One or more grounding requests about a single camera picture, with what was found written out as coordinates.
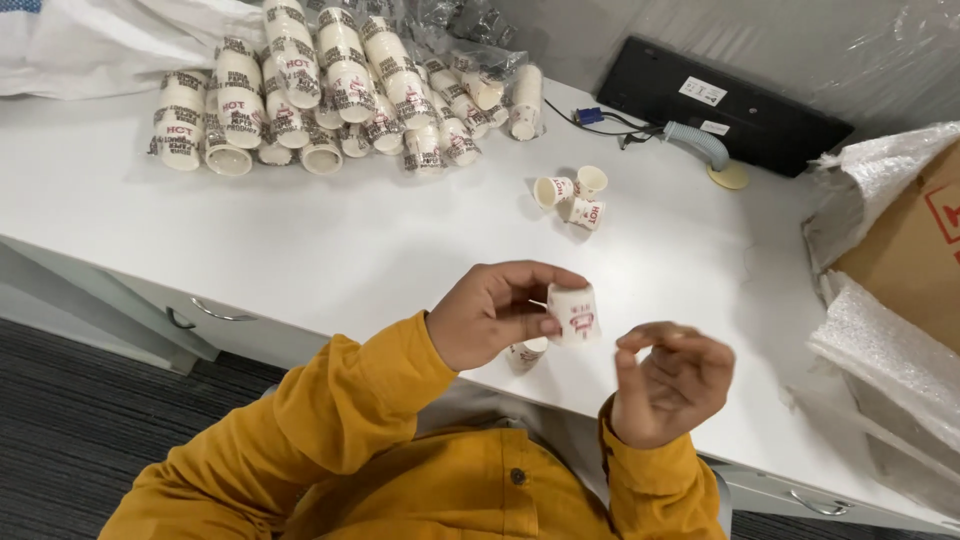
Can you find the white plastic bag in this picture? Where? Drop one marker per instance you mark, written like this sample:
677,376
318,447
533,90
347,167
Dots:
112,45

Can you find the black keyboard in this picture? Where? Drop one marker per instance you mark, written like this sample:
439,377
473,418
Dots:
720,109

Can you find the pile of wrapped cup sleeves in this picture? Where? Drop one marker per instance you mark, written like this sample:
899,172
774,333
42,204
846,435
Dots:
337,90

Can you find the white red-printed paper cup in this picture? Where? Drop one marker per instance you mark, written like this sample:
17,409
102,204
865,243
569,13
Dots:
586,214
590,182
527,353
553,192
574,316

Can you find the brown cardboard box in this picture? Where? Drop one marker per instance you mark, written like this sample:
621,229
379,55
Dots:
907,262

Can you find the person's mustard yellow shirt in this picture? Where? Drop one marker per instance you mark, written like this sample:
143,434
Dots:
465,487

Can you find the person's right hand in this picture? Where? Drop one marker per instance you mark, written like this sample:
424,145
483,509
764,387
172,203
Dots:
667,397

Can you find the person's left hand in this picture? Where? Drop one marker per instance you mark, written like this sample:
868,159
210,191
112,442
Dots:
472,322

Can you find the beige round desk grommet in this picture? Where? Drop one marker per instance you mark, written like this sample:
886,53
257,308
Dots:
731,178

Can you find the white foam wrap sheet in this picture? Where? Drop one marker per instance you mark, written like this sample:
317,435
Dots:
862,180
892,360

